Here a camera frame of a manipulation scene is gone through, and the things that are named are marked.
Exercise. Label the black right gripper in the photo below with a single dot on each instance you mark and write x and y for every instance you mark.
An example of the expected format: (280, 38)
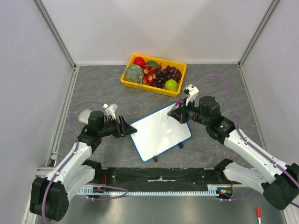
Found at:
(181, 111)

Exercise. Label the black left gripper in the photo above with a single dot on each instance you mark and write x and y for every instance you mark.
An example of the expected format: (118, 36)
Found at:
(123, 129)

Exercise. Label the purple capped whiteboard marker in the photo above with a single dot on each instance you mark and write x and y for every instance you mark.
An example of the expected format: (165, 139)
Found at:
(173, 108)

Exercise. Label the blue framed whiteboard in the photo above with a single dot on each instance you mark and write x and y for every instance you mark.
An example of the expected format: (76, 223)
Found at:
(156, 133)

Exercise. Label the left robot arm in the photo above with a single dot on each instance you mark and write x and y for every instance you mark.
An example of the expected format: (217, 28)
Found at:
(51, 195)

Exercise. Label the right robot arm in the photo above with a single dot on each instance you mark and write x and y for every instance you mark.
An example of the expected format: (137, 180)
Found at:
(277, 181)

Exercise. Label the white whiteboard eraser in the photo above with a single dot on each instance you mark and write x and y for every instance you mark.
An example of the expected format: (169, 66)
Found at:
(84, 116)

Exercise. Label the green pear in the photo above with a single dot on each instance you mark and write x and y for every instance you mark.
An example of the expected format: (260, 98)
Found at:
(171, 85)

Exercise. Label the dark purple grape bunch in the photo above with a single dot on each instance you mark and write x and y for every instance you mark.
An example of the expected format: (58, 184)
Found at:
(164, 75)

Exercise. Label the yellow plastic fruit tray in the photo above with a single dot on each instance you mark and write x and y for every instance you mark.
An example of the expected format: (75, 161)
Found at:
(164, 63)

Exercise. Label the red cherries cluster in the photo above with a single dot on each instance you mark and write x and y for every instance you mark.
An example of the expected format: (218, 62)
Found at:
(150, 73)

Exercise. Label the green mango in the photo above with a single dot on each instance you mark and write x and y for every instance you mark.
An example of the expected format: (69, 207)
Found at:
(151, 63)

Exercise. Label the green netted melon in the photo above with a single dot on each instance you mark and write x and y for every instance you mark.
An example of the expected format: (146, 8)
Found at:
(134, 73)

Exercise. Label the red apple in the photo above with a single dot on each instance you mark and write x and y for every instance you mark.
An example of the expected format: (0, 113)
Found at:
(139, 61)

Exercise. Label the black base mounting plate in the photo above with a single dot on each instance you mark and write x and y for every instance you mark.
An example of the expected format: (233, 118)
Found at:
(161, 179)

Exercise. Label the red marker pen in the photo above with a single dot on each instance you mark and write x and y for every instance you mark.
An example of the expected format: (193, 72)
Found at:
(258, 215)

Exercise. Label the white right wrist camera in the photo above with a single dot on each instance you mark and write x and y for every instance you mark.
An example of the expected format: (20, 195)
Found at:
(191, 91)

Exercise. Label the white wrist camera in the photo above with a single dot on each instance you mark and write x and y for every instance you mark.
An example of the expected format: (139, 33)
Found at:
(110, 110)
(191, 91)

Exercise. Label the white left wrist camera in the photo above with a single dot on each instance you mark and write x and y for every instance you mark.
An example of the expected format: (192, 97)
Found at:
(110, 110)

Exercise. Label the light blue cable duct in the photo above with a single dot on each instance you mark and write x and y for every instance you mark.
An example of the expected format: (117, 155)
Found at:
(90, 190)

